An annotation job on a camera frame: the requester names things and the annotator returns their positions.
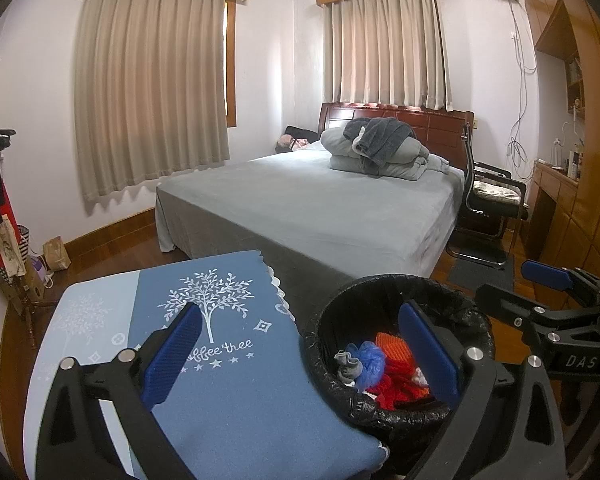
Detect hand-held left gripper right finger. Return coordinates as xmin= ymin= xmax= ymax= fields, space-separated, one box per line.
xmin=397 ymin=300 xmax=571 ymax=480

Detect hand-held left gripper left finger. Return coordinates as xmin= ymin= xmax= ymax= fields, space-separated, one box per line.
xmin=35 ymin=301 xmax=203 ymax=480

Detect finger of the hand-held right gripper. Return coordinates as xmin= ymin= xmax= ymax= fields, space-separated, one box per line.
xmin=475 ymin=282 xmax=600 ymax=335
xmin=521 ymin=259 xmax=600 ymax=307

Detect orange pleated mesh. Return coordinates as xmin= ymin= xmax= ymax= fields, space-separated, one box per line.
xmin=375 ymin=331 xmax=412 ymax=363

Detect red cloth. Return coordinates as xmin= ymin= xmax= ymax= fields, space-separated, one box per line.
xmin=375 ymin=360 xmax=431 ymax=408

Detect translucent blue plastic bag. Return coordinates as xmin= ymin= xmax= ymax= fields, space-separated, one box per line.
xmin=356 ymin=342 xmax=387 ymax=391

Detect grey sock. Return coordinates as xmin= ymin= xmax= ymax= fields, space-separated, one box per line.
xmin=334 ymin=351 xmax=365 ymax=382

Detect trash bin with black bag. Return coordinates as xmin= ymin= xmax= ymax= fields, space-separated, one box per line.
xmin=302 ymin=274 xmax=496 ymax=441

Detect grey floor mat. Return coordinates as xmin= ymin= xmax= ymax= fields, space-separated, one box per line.
xmin=447 ymin=255 xmax=516 ymax=291

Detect blue tree print tablecloth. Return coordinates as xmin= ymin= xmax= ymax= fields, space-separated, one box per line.
xmin=22 ymin=250 xmax=388 ymax=480

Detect wooden desk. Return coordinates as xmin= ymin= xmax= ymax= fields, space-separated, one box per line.
xmin=527 ymin=160 xmax=581 ymax=261

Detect black office chair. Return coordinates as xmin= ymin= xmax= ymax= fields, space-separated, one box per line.
xmin=446 ymin=122 xmax=530 ymax=268

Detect wooden wardrobe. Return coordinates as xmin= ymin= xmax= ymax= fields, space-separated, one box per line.
xmin=522 ymin=0 xmax=600 ymax=311

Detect wooden coat rack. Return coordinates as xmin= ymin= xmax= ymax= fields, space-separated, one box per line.
xmin=0 ymin=40 xmax=56 ymax=346

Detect brown paper bag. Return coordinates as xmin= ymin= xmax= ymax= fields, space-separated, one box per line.
xmin=42 ymin=236 xmax=72 ymax=271

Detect purple box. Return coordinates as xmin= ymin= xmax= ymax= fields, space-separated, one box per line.
xmin=27 ymin=255 xmax=48 ymax=286

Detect brown cardboard box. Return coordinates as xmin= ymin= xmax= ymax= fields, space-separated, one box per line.
xmin=5 ymin=260 xmax=46 ymax=306

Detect red wooden headboard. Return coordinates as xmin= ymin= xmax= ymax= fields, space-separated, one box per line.
xmin=319 ymin=102 xmax=475 ymax=171

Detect striped bag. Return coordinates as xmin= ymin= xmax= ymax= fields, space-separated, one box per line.
xmin=0 ymin=225 xmax=33 ymax=281

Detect bed with grey sheet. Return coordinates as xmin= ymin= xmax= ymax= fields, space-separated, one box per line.
xmin=155 ymin=140 xmax=465 ymax=306

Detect beige printed tote bag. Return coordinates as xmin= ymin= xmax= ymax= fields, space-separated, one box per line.
xmin=0 ymin=215 xmax=26 ymax=278

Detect dark grey towel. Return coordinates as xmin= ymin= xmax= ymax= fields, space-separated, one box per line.
xmin=342 ymin=117 xmax=415 ymax=166

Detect red bag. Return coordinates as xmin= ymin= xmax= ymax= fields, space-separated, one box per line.
xmin=0 ymin=180 xmax=21 ymax=271

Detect folded grey duvet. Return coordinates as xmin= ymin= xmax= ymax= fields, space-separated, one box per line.
xmin=320 ymin=127 xmax=451 ymax=181

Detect pink soft item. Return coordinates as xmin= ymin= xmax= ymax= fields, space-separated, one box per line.
xmin=275 ymin=134 xmax=311 ymax=153

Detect black bag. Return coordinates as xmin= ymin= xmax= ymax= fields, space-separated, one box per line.
xmin=285 ymin=125 xmax=320 ymax=143

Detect wide beige curtain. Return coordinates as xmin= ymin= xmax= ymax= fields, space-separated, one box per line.
xmin=74 ymin=0 xmax=231 ymax=201

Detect white wall cables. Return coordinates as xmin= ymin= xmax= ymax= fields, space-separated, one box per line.
xmin=507 ymin=0 xmax=538 ymax=171

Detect wooden window frame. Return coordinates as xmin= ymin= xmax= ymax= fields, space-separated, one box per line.
xmin=224 ymin=0 xmax=240 ymax=128

